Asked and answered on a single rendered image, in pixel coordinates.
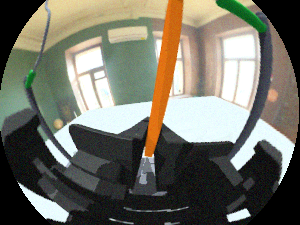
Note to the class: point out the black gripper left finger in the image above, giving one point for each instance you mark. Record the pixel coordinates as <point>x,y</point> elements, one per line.
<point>125,148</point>

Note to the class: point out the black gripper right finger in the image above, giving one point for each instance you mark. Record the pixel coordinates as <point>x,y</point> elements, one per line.
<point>172,154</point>

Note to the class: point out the orange handle with grey metal tip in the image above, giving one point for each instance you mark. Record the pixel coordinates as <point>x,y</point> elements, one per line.
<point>165,74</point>

